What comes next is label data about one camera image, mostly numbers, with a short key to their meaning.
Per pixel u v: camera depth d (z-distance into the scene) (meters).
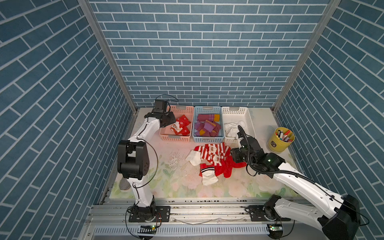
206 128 0.97
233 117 1.14
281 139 0.87
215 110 1.14
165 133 1.07
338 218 0.38
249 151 0.58
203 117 1.10
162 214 0.74
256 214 0.74
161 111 0.74
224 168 0.89
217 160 0.91
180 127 1.05
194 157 0.91
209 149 0.96
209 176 0.84
